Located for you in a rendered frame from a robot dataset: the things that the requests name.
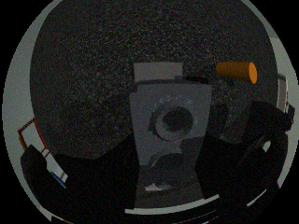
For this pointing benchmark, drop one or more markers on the orange cylinder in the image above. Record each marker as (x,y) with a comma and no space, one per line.
(243,71)

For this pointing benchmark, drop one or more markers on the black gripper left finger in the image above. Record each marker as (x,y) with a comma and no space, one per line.
(117,171)

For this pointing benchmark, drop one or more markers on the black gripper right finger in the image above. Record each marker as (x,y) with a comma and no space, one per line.
(218,161)

